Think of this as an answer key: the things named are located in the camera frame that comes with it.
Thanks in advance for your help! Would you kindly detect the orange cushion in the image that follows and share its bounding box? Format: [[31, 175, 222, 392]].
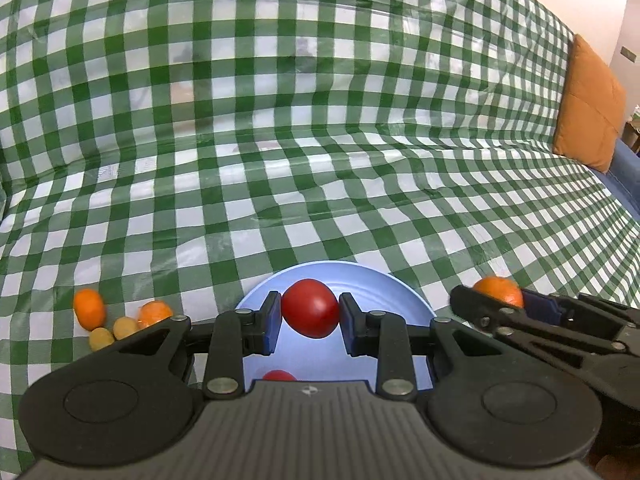
[[552, 34, 628, 175]]

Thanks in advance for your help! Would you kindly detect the large red tomato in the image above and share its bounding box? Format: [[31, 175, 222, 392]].
[[281, 279, 341, 339]]

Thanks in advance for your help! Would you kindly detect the oval orange tangerine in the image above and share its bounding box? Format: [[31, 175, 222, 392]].
[[73, 288, 107, 331]]

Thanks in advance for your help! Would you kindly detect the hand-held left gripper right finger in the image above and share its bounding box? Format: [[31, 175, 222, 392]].
[[339, 292, 506, 402]]

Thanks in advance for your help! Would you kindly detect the light blue plate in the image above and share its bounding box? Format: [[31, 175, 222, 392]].
[[234, 261, 438, 393]]

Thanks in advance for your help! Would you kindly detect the round orange tangerine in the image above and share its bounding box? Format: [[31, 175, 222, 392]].
[[472, 276, 525, 309]]

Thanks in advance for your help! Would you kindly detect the light wooden furniture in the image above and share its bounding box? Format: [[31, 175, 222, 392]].
[[621, 105, 640, 155]]

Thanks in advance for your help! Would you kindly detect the green white checkered tablecloth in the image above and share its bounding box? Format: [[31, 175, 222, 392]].
[[0, 0, 640, 478]]

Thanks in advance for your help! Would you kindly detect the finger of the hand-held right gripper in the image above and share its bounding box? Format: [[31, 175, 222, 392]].
[[450, 285, 640, 401], [522, 290, 640, 355]]

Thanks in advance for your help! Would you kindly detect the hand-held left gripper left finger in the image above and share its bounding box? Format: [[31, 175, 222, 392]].
[[115, 291, 283, 401]]

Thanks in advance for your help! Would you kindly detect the blue sofa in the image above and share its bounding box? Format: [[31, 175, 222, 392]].
[[590, 137, 640, 222]]

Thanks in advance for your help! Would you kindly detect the small yellow kumquat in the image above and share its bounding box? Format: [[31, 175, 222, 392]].
[[89, 327, 115, 352], [113, 317, 140, 341]]

